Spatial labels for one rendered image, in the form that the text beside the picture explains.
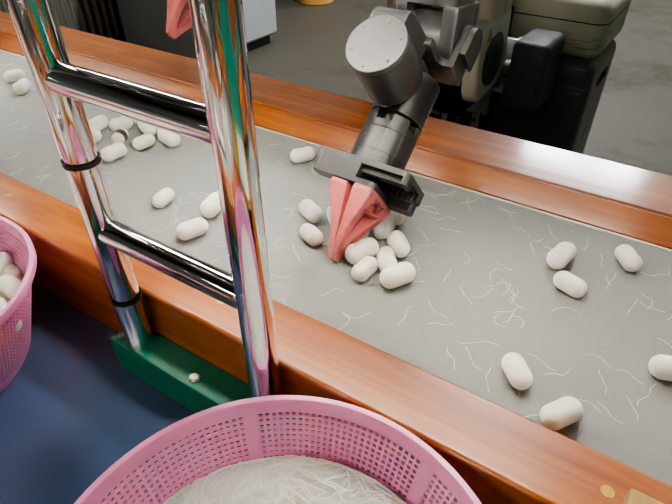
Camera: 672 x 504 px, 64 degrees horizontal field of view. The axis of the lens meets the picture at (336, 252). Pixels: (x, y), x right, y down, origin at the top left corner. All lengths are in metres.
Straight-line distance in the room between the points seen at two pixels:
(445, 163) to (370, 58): 0.24
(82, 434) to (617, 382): 0.45
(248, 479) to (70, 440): 0.19
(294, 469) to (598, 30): 1.14
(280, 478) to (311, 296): 0.18
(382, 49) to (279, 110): 0.35
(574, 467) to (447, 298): 0.19
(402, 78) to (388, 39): 0.04
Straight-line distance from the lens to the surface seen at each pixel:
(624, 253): 0.60
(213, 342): 0.47
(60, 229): 0.61
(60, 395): 0.57
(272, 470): 0.41
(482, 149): 0.72
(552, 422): 0.43
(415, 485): 0.39
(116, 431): 0.52
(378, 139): 0.53
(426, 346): 0.47
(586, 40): 1.35
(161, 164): 0.75
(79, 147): 0.41
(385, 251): 0.53
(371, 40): 0.50
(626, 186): 0.70
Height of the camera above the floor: 1.08
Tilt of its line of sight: 38 degrees down
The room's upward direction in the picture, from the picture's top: straight up
